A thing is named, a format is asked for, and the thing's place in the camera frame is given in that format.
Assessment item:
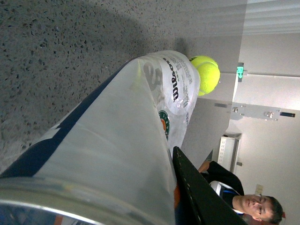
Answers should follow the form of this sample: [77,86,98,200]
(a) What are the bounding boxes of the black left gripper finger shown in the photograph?
[172,147,246,225]

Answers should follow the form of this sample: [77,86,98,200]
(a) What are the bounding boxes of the clear Wilson tennis ball can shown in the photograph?
[0,51,200,225]

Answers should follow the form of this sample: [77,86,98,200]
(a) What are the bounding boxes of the Wilson 3 tennis ball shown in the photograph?
[189,55,220,96]

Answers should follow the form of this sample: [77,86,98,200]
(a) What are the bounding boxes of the man with glasses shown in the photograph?
[198,161,283,224]

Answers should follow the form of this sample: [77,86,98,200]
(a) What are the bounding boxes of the white metal cabinet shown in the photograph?
[217,133,242,173]

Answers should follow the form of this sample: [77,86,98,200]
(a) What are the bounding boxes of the green exit sign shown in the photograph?
[236,62,245,83]

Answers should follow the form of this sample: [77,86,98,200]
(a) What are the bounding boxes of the white pleated curtain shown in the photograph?
[243,0,300,35]

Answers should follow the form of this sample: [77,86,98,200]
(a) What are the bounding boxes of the grey door closer bracket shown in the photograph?
[231,102,296,121]

